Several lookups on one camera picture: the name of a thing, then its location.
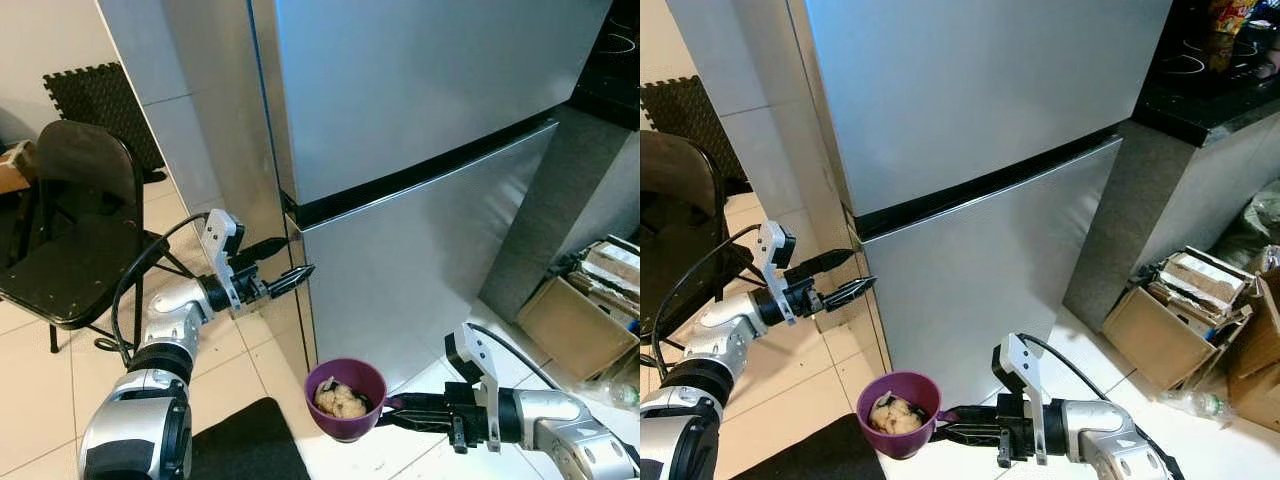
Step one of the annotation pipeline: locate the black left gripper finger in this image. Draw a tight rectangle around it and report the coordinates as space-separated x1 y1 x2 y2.
268 264 316 299
785 250 857 286
825 277 878 313
235 237 292 273

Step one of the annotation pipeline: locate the purple plastic bowl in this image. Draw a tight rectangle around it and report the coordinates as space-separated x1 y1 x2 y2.
857 371 943 461
304 358 389 443

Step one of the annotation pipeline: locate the beige lumpy food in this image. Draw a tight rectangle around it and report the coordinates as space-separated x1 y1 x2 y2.
868 393 923 436
314 380 369 419

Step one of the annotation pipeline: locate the silver fridge door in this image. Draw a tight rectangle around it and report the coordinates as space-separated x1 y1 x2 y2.
860 135 1123 406
298 122 559 393

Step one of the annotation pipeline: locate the silver fridge body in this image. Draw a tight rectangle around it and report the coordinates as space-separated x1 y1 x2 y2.
247 0 615 393
787 0 1173 406

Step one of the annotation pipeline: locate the cardboard box with papers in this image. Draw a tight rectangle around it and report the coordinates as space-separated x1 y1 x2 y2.
1102 245 1256 391
515 235 641 381

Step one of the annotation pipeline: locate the black floor mat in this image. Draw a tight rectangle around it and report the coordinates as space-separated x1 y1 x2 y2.
190 397 311 480
730 413 886 480

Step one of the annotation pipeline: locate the clear plastic bottle green label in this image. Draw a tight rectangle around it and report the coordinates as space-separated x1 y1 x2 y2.
1160 388 1236 426
575 378 641 413

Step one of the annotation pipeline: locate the black folding chair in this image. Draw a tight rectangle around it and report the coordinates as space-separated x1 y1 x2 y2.
0 120 196 353
640 130 761 346

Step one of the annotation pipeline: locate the black foam puzzle tile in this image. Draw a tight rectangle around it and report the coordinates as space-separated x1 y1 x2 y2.
640 75 751 196
42 62 169 183

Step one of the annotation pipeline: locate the silver freezer door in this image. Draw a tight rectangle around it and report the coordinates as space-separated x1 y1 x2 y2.
268 0 615 208
805 0 1173 221

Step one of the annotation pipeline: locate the grey kitchen counter black top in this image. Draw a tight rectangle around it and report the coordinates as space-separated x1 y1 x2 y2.
1062 0 1280 331
478 0 641 323

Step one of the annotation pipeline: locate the large plain cardboard box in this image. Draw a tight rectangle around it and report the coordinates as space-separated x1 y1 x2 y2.
1228 270 1280 433

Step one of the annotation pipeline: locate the brown wooden box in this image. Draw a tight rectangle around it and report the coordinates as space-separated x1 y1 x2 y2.
0 140 39 196

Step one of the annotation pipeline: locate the black induction cooktop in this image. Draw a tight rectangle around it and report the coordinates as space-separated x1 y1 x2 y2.
585 10 641 91
1150 20 1280 96

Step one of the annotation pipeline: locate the grey green plastic bag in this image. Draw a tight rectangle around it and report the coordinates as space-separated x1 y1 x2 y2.
1210 180 1280 271

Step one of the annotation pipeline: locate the colourful snack bag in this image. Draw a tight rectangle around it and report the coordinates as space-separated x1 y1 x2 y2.
1205 0 1256 36

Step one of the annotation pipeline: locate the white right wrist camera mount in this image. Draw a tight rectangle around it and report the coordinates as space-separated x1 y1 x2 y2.
445 322 506 451
992 333 1051 466

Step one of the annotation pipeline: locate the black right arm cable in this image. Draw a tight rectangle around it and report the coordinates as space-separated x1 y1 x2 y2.
1020 333 1186 480
465 322 566 393

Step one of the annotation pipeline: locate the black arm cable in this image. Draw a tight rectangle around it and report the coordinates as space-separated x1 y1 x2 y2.
465 322 566 393
1020 333 1186 480
650 223 763 381
108 212 211 366

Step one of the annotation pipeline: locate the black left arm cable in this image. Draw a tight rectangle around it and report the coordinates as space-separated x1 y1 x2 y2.
650 223 763 381
108 212 211 366

